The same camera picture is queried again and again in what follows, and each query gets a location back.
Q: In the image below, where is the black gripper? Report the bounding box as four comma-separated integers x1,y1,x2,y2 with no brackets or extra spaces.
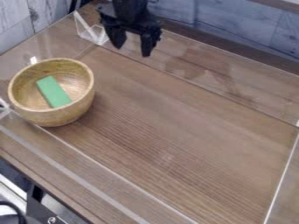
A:
97,0,163,57

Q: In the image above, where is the wooden bowl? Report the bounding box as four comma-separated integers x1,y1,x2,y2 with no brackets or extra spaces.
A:
8,58,95,127

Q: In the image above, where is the green rectangular stick block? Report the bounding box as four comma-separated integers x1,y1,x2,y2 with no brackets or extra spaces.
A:
36,76,70,108

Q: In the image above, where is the clear acrylic corner bracket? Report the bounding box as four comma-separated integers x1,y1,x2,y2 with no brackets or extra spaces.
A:
73,10,108,46

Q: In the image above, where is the clear acrylic barrier wall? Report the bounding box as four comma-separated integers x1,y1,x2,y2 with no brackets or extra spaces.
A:
0,18,299,224

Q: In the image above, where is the black table leg frame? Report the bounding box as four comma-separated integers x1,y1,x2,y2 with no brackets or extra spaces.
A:
25,185,68,224

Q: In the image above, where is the black cable under table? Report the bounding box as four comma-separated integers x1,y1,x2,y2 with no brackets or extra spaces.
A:
0,200,30,224

